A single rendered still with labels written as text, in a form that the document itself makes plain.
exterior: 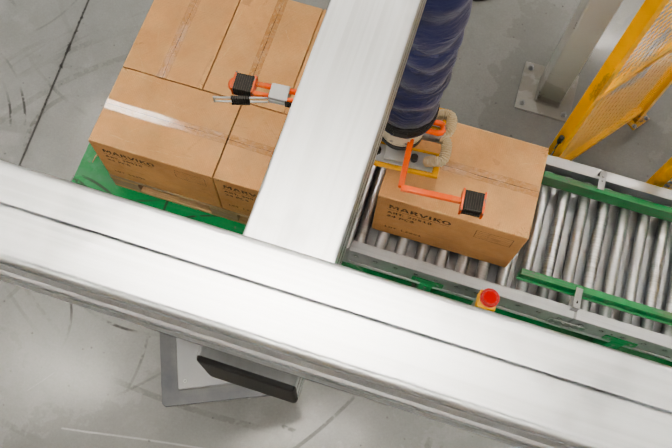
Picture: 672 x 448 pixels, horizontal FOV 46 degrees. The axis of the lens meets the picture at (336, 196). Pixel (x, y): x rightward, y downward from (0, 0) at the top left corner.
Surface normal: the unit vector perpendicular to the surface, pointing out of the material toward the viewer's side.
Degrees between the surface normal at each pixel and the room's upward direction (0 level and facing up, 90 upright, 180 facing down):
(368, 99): 0
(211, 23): 0
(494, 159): 0
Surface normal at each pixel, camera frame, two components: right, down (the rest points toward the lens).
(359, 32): 0.02, -0.36
